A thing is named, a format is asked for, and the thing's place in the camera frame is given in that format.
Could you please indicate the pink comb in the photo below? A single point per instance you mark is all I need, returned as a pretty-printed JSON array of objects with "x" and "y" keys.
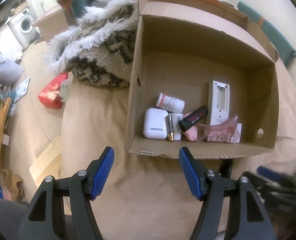
[{"x": 218, "y": 133}]

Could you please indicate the beige bed cover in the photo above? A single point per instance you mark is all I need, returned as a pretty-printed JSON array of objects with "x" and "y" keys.
[{"x": 146, "y": 196}]

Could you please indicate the grey plastic bag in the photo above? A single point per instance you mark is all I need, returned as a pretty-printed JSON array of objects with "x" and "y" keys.
[{"x": 10, "y": 71}]

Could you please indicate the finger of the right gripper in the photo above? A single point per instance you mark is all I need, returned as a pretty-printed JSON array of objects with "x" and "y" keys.
[{"x": 275, "y": 188}]

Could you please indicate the small white box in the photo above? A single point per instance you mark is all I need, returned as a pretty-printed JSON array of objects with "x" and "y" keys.
[{"x": 175, "y": 123}]

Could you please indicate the furry patterned blanket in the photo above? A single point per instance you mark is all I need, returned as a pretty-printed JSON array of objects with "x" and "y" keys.
[{"x": 99, "y": 49}]

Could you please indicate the black lighter with label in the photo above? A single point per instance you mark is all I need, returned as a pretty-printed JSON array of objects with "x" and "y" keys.
[{"x": 197, "y": 115}]

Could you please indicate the cardboard box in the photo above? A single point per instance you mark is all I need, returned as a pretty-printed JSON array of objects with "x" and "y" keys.
[{"x": 183, "y": 45}]

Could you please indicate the white earbuds case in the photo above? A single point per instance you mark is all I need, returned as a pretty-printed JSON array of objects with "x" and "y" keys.
[{"x": 155, "y": 124}]

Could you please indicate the white remote back cover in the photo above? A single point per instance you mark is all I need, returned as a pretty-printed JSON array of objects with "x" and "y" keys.
[{"x": 218, "y": 103}]

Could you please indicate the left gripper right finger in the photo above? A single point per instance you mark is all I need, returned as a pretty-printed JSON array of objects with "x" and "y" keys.
[{"x": 247, "y": 218}]

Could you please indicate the red snack bag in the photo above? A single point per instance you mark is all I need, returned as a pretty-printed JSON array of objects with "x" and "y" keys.
[{"x": 50, "y": 95}]

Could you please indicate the white square charger case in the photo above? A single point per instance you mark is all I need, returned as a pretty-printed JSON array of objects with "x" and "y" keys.
[{"x": 237, "y": 135}]

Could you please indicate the pink pig figurine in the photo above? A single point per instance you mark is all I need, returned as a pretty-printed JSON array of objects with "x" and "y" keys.
[{"x": 191, "y": 131}]

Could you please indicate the white pill bottle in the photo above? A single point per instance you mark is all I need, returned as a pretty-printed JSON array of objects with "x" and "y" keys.
[{"x": 170, "y": 103}]

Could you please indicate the gold AA battery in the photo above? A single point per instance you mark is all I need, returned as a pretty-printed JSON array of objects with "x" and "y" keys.
[{"x": 169, "y": 126}]

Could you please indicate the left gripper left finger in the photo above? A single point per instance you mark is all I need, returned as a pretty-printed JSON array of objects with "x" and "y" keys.
[{"x": 45, "y": 218}]

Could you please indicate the white washing machine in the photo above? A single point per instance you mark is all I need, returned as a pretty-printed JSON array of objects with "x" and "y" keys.
[{"x": 22, "y": 28}]

